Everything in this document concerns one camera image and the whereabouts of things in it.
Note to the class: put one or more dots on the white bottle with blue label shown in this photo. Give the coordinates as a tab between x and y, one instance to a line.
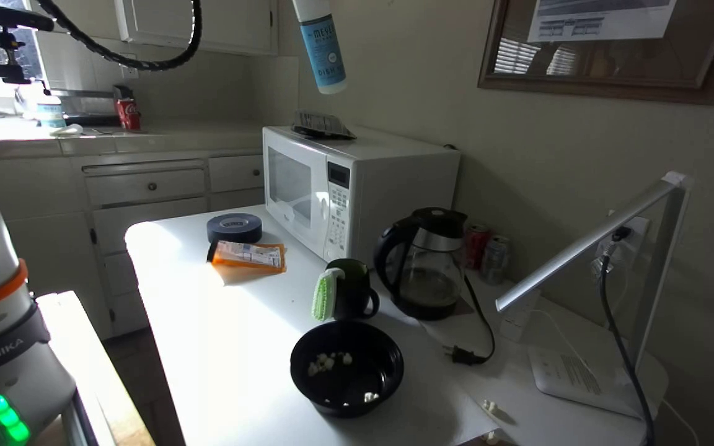
320	42

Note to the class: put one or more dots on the white microwave oven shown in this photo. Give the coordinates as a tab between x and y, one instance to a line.
340	196

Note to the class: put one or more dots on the black mug green interior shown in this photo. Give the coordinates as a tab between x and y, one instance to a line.
343	291

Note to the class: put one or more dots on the glass electric kettle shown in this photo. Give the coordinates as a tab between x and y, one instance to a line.
419	261

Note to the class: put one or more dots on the black remote control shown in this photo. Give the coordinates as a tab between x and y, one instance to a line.
320	127

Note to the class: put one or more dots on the orange snack packet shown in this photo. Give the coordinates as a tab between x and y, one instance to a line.
246	261

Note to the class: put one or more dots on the black bowl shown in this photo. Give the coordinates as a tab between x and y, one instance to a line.
345	367

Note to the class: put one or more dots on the red canister on counter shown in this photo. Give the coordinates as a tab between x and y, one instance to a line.
131	116

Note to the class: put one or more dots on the white kitchen cabinet drawers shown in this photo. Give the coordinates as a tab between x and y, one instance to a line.
67	204

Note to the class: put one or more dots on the silver desk lamp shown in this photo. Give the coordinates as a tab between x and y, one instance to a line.
629	253

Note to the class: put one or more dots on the wooden framed cork board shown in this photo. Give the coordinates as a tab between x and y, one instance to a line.
650	49

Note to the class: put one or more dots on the grey duct tape roll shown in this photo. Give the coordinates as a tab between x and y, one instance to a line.
234	227

